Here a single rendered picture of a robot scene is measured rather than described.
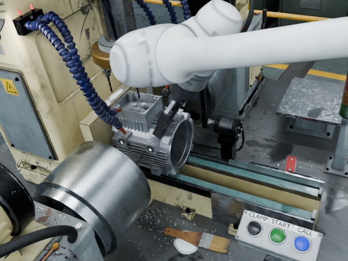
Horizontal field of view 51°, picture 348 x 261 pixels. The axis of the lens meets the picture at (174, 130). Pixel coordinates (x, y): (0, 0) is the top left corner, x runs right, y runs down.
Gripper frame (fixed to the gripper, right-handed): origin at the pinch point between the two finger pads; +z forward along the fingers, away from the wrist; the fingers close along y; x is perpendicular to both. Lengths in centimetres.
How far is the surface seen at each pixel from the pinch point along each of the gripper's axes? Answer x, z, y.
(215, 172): 21.0, 12.7, -8.9
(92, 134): -15.4, 9.4, 8.9
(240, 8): -6, -7, -70
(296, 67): 46, 99, -241
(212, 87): 4.3, 0.7, -28.6
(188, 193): 17.7, 16.4, 1.3
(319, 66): 64, 93, -255
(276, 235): 35.3, -15.5, 19.5
